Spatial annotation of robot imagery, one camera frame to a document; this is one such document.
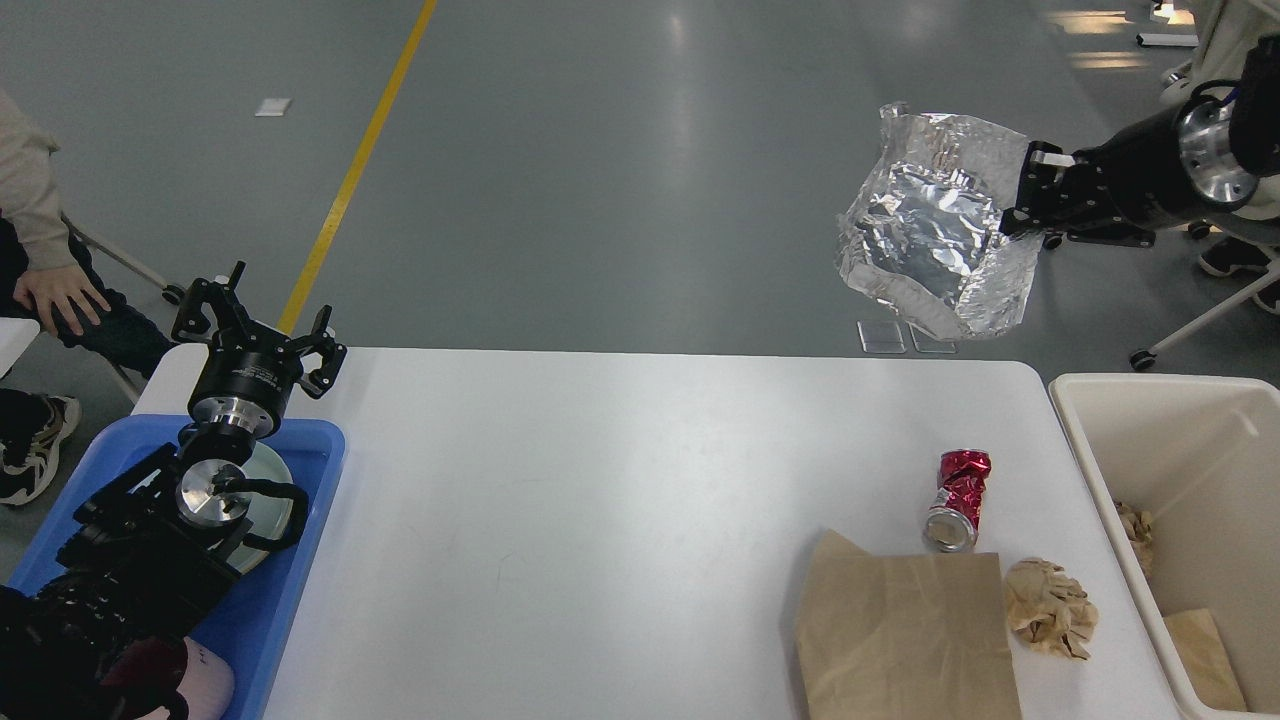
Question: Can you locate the clear floor plate left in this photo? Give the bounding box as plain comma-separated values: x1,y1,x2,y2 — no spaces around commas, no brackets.
856,322,908,355

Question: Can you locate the pink mug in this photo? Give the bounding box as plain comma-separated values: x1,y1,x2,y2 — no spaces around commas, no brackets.
100,637,236,719

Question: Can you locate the white office chair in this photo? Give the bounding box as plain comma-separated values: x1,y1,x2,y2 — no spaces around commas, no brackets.
1129,1,1279,372

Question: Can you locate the green plate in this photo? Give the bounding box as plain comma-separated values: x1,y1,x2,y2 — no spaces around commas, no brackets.
225,442,294,577

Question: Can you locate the aluminium foil tray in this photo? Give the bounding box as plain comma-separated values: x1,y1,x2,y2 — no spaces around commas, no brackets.
835,102,1042,341

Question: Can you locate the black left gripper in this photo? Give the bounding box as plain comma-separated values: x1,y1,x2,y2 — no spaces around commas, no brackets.
170,260,348,439

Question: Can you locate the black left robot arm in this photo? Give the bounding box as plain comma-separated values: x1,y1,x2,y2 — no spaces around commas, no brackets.
3,263,348,719

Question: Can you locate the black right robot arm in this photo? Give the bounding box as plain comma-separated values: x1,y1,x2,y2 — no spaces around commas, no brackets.
998,35,1279,247

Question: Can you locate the seated person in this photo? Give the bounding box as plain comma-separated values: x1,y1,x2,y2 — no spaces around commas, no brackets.
1,94,174,507

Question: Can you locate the brown paper ball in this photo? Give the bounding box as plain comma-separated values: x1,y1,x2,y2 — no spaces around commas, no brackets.
1004,559,1100,661

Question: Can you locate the walking person leg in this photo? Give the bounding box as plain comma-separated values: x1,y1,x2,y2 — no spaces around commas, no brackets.
1197,236,1279,316

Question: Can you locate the crushed red can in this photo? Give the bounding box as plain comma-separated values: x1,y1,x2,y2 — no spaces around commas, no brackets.
923,448,992,553

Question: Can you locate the brown paper in bin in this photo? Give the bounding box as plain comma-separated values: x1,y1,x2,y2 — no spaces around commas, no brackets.
1164,609,1248,712

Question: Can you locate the blue plastic tray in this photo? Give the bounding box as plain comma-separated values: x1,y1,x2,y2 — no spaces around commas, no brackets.
4,414,346,719

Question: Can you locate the clear floor plate right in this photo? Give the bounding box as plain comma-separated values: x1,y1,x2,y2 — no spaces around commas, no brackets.
908,325,957,355

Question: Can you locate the brown paper bag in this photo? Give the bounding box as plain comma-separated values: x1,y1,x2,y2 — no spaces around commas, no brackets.
794,530,1021,719

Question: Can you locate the clear floor plate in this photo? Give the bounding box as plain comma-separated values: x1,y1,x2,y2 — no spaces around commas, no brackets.
856,322,908,355
908,325,957,355

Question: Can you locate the beige plastic bin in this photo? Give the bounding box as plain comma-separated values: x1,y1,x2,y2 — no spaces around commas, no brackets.
1050,373,1279,719

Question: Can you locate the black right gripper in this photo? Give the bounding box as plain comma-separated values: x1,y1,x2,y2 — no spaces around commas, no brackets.
998,97,1260,249

